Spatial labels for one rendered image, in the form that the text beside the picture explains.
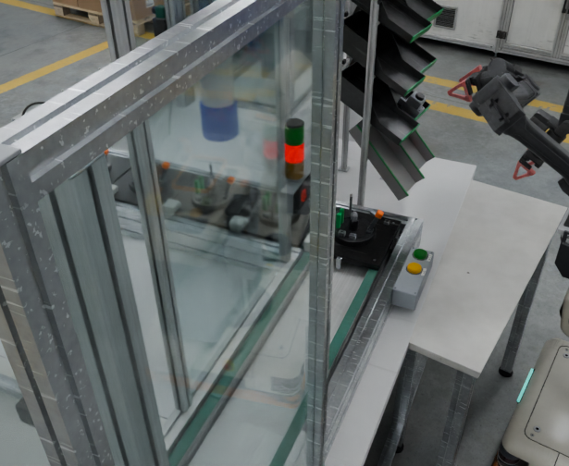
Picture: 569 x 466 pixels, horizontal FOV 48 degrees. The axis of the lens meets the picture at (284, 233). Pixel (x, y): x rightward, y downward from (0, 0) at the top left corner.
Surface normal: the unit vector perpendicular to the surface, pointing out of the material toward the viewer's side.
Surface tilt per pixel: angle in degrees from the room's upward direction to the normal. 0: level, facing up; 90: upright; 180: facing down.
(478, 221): 0
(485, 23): 90
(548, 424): 0
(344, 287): 0
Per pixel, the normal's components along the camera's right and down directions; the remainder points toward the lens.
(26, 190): 0.91, 0.23
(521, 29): -0.55, 0.51
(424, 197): -0.01, -0.80
